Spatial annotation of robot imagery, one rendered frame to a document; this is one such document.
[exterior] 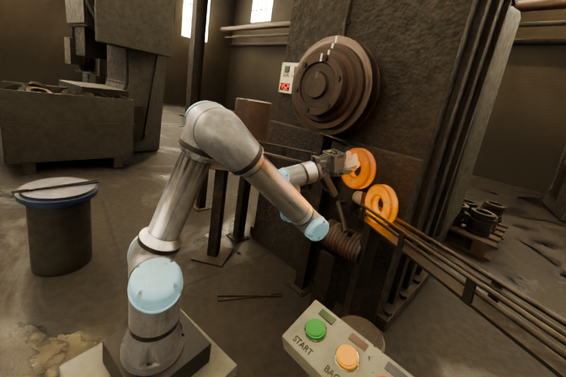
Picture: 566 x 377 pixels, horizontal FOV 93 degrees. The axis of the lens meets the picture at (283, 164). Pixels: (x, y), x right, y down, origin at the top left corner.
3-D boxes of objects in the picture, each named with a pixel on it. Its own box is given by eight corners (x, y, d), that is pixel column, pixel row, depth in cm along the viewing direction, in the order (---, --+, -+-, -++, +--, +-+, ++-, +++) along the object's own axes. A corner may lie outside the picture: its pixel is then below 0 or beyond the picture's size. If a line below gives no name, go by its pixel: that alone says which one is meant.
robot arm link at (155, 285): (127, 346, 60) (127, 298, 56) (127, 300, 71) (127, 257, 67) (184, 329, 66) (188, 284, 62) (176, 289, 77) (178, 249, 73)
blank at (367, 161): (349, 146, 109) (344, 145, 107) (380, 151, 96) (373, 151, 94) (343, 183, 111) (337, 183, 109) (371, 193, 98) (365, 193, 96)
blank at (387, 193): (373, 227, 108) (366, 227, 107) (369, 189, 112) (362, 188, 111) (402, 223, 94) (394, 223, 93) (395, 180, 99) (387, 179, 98)
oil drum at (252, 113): (250, 149, 492) (257, 99, 469) (272, 157, 453) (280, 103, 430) (222, 150, 449) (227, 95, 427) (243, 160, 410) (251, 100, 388)
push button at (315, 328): (314, 318, 58) (313, 313, 57) (329, 331, 55) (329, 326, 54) (301, 332, 55) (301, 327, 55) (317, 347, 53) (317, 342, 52)
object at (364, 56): (292, 125, 158) (307, 39, 146) (365, 145, 127) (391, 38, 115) (285, 125, 153) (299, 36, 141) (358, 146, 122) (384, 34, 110)
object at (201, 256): (198, 241, 184) (207, 137, 166) (234, 250, 181) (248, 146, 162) (182, 257, 164) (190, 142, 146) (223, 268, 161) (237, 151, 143)
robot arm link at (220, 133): (235, 105, 53) (339, 224, 82) (219, 97, 62) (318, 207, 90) (192, 146, 52) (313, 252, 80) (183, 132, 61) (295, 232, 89)
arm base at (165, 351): (146, 390, 61) (146, 358, 58) (106, 351, 67) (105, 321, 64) (196, 340, 74) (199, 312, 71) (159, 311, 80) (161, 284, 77)
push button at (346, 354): (344, 343, 53) (344, 338, 52) (362, 359, 50) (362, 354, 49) (331, 360, 50) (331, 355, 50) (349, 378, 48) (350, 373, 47)
